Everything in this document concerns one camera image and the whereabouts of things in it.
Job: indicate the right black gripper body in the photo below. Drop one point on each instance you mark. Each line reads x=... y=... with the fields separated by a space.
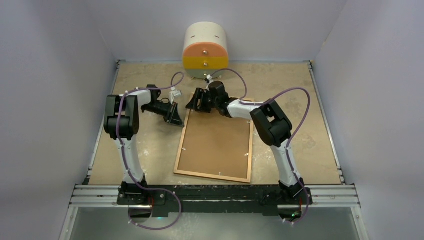
x=206 y=100

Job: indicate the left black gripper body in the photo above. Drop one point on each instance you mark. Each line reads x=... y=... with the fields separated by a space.
x=166 y=110

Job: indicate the wooden picture frame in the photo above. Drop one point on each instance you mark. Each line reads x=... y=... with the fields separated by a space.
x=250 y=152

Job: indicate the brown backing board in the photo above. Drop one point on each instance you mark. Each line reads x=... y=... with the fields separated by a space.
x=215 y=145

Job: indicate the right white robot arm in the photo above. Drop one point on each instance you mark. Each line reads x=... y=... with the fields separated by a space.
x=272 y=124

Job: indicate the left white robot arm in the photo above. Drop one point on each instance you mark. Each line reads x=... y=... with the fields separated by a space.
x=122 y=124

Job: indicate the round drawer cabinet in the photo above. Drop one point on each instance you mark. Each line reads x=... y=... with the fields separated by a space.
x=205 y=49

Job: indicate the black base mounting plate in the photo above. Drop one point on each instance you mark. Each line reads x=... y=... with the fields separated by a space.
x=267 y=200

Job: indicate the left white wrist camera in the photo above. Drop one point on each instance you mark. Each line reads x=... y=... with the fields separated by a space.
x=173 y=94

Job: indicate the aluminium rail frame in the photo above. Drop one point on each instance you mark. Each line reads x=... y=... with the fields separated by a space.
x=215 y=150

